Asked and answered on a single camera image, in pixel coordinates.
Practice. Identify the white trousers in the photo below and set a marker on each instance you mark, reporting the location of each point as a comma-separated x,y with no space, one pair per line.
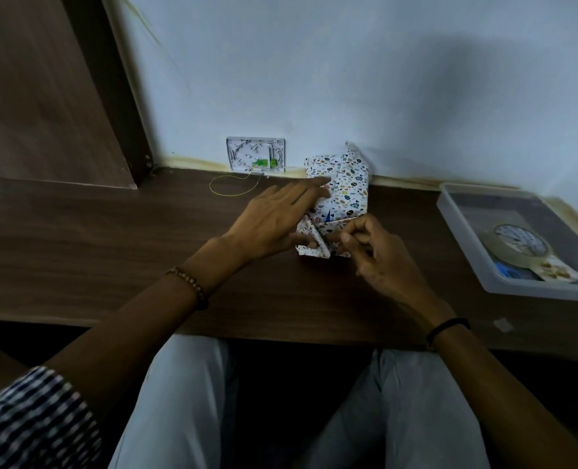
181,410

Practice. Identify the brown wooden panel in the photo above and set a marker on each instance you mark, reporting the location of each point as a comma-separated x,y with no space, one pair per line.
35,92

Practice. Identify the clear plastic tray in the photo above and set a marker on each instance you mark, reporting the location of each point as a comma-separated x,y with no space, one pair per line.
469,239

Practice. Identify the clear tape roll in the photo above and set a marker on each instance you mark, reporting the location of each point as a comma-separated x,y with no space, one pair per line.
499,250

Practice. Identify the small tape scrap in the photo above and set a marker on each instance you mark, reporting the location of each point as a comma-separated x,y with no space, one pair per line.
503,325

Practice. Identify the blue scissors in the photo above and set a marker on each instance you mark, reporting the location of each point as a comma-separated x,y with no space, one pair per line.
511,272

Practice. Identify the white wall socket plate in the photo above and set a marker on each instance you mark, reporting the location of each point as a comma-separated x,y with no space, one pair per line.
242,153

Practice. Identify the person's right thumb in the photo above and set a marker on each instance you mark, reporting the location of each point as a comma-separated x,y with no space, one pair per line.
353,253

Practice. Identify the black wristband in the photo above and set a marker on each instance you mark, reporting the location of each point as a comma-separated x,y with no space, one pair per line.
446,327

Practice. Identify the patterned paper box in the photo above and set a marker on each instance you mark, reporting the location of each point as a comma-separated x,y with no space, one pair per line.
345,190

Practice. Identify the person's right hand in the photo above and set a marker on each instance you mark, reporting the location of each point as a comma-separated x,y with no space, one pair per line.
386,263

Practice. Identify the green connector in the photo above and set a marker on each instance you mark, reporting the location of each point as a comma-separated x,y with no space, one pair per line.
264,163

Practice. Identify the person's left thumb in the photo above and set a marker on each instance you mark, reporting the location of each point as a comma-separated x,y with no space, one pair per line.
304,242

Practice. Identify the checked shirt sleeve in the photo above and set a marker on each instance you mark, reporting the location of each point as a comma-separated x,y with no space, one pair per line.
35,424

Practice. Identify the patterned paper piece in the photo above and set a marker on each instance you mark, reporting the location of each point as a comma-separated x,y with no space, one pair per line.
560,271

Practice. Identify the person's right forearm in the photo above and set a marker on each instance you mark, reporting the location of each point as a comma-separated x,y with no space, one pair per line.
503,400

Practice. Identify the person's left hand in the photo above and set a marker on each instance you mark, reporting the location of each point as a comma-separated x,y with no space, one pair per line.
264,224

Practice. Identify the person's left forearm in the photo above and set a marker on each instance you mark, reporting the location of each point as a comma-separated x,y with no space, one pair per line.
142,327

